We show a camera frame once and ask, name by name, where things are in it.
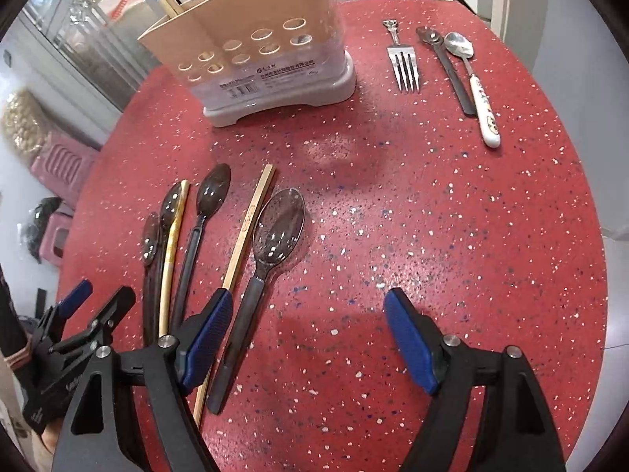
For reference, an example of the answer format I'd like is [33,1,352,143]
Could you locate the large translucent dark spoon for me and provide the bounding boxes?
[206,188,306,415]

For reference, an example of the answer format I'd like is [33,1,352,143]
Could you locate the black plastic bag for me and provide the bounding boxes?
[18,196,63,264]

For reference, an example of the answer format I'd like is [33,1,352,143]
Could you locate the dark plastic spoon leftmost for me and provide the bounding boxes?
[141,212,160,346]

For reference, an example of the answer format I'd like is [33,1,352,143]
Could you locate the dark plastic spoon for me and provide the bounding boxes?
[148,182,181,344]
[171,163,231,329]
[141,212,160,346]

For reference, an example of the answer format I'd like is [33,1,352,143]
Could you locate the golden yellow chopstick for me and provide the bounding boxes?
[158,179,190,338]

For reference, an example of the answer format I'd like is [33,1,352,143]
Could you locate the pink plastic stool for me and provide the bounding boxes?
[30,130,98,267]

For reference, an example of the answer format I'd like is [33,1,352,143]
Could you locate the dark plastic spoon middle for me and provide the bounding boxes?
[171,163,231,329]

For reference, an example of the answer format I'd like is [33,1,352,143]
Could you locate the square wooden chopstick on table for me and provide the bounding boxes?
[193,164,275,428]

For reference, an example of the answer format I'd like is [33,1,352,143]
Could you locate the bag of nuts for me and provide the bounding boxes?
[1,88,50,166]

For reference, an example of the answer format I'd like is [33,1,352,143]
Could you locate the glass cabinet door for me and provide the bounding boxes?
[22,0,158,111]

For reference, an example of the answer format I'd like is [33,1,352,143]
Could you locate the silver fork on table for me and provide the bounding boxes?
[383,19,420,93]

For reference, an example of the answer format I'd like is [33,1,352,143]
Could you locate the tan cutlery holder white base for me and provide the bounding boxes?
[139,0,356,128]

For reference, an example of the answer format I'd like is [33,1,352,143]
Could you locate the small dark spoon right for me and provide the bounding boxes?
[416,27,476,117]

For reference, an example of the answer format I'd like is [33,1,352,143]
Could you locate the silver spoon ceramic handle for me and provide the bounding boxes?
[445,31,501,149]

